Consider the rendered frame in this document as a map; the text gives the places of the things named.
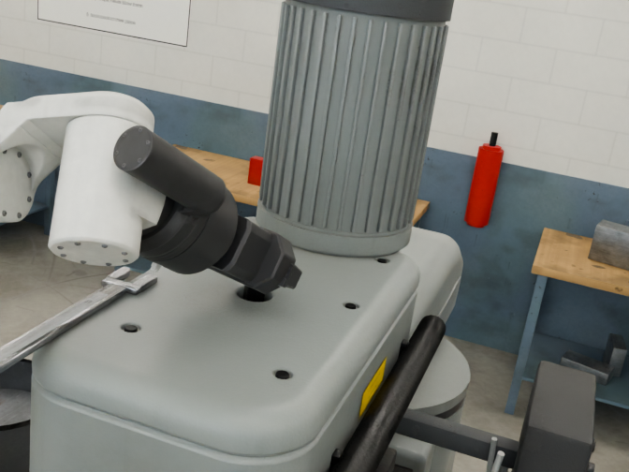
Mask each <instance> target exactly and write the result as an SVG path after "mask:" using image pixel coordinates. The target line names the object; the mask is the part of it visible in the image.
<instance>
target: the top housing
mask: <svg viewBox="0 0 629 472"><path fill-rule="evenodd" d="M292 248H293V252H294V255H295V259H296V262H295V265H296V266H297V267H298V268H299V269H300V270H301V271H302V274H301V276H300V280H299V282H298V283H297V285H296V287H295V288H294V289H292V288H283V287H280V286H279V288H277V289H275V290H274V291H272V292H269V293H267V294H265V297H264V302H250V301H246V300H244V299H243V292H244V284H241V283H239V282H237V281H235V280H233V279H230V278H228V277H226V276H224V275H222V274H220V273H217V272H215V271H212V270H210V269H206V270H204V271H202V272H200V273H193V274H181V273H175V272H173V271H171V270H169V269H167V268H165V267H162V266H161V268H160V270H158V272H154V271H152V270H149V271H147V272H146V273H143V274H142V275H140V276H138V277H136V278H135V279H133V280H131V281H130V282H128V283H131V284H134V283H135V282H137V281H138V280H140V279H141V278H142V277H144V276H145V275H147V274H153V275H157V283H156V284H154V285H152V286H151V287H149V288H147V289H146V290H144V291H143V292H141V293H139V294H138V295H132V294H129V293H125V295H123V296H122V297H120V298H119V299H117V300H115V301H114V302H112V303H110V304H109V305H107V306H105V307H104V308H102V309H101V310H99V311H98V312H96V313H94V314H93V315H91V316H90V317H88V318H86V319H85V320H84V321H82V322H81V323H79V324H77V325H76V326H74V327H73V328H71V329H70V330H68V331H66V332H64V333H63V334H61V335H60V336H58V337H56V338H55V339H53V340H52V341H50V342H49V343H48V344H46V345H45V346H43V347H41V348H39V349H38V350H36V351H35V352H34V353H33V358H32V372H33V373H32V384H31V425H30V466H29V472H329V467H330V461H331V456H332V453H333V452H334V451H335V450H336V449H339V450H344V448H345V447H346V445H347V443H348V441H349V440H350V438H351V437H352V435H353V433H354V432H355V431H356V429H357V428H358V425H359V423H360V422H361V420H362V418H363V417H364V415H365V413H366V412H367V410H368V408H369V407H370V405H371V403H372V402H373V399H374V398H375V396H376V394H377V393H378V392H379V390H380V389H381V387H382V385H383V384H384V382H385V380H386V378H387V377H388V374H389V373H390V371H391V369H392V368H393V366H394V364H395V363H396V361H397V359H398V357H399V352H400V347H401V342H402V340H403V339H405V340H408V339H409V333H410V329H411V324H412V319H413V314H414V309H415V304H416V299H417V287H418V285H419V280H420V273H419V269H418V266H417V265H416V264H415V262H414V261H413V260H412V259H411V258H409V257H408V256H406V255H405V254H403V253H401V252H399V251H398V252H396V253H393V254H389V255H385V256H380V257H370V258H351V257H339V256H332V255H326V254H320V253H316V252H312V251H307V250H304V249H300V248H297V247H295V246H292Z"/></svg>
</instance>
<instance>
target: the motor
mask: <svg viewBox="0 0 629 472"><path fill-rule="evenodd" d="M453 5H454V0H285V1H284V2H282V5H281V13H280V21H279V29H278V37H277V45H276V53H275V61H274V70H273V77H272V86H271V101H270V108H269V117H268V124H267V133H266V140H265V149H264V156H263V165H262V172H261V181H260V188H259V199H258V202H257V209H256V222H257V223H258V225H259V226H260V227H262V228H264V229H268V230H271V231H274V232H276V233H278V234H280V235H281V236H283V237H285V238H286V239H288V240H289V241H290V242H291V245H292V246H295V247H297V248H300V249H304V250H307V251H312V252H316V253H320V254H326V255H332V256H339V257H351V258H370V257H380V256H385V255H389V254H393V253H396V252H398V251H400V250H401V249H403V248H405V247H406V246H407V245H408V244H409V242H410V237H411V232H412V226H413V219H414V214H415V209H416V205H417V195H418V190H419V185H420V180H421V174H422V170H423V164H424V159H425V154H426V149H427V144H428V138H429V134H430V129H431V123H432V114H433V109H434V104H435V98H436V94H437V88H438V83H439V79H440V73H441V68H442V63H443V58H444V53H445V47H446V38H447V33H448V28H449V26H448V25H446V22H450V20H451V15H452V9H453Z"/></svg>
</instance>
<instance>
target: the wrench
mask: <svg viewBox="0 0 629 472"><path fill-rule="evenodd" d="M129 276H130V269H129V268H126V267H122V268H121V269H119V270H117V271H115V272H114V273H111V274H109V275H108V276H107V277H106V278H104V279H103V280H102V281H101V286H102V288H100V289H99V290H97V291H95V292H94V293H92V294H90V295H88V296H87V297H85V298H83V299H82V300H80V301H78V302H76V303H74V304H73V305H71V306H69V307H68V308H67V309H65V310H63V311H62V312H60V313H58V314H57V315H55V316H53V317H51V318H49V319H48V320H46V321H44V322H42V323H41V324H39V325H37V326H36V327H34V328H33V329H32V330H30V331H28V332H26V333H24V334H22V335H21V336H19V337H17V338H16V339H14V340H12V341H11V342H9V343H7V344H6V345H4V346H2V347H0V374H1V373H2V372H4V371H5V370H7V369H8V368H9V367H11V366H12V365H14V364H15V363H17V362H18V361H21V360H22V359H24V358H25V357H27V356H28V355H30V354H32V353H33V352H35V351H36V350H38V349H39V348H41V347H43V346H45V345H46V344H48V343H49V342H50V341H52V340H53V339H55V338H56V337H58V336H60V335H61V334H63V333H64V332H66V331H68V330H70V329H71V328H73V327H74V326H76V325H77V324H79V323H81V322H82V321H84V320H85V319H86V318H88V317H90V316H91V315H93V314H94V313H96V312H98V311H99V310H101V309H102V308H104V307H105V306H107V305H109V304H110V303H112V302H114V301H115V300H117V299H119V298H120V297H122V296H123V295H125V293H129V294H132V295H138V294H139V293H141V292H143V291H144V290H146V289H147V288H149V287H151V286H152V285H154V284H156V283H157V275H153V274H147V275H145V276H144V277H142V278H141V279H140V280H138V281H137V282H135V283H134V284H131V283H128V282H125V281H123V280H125V279H126V278H127V277H129Z"/></svg>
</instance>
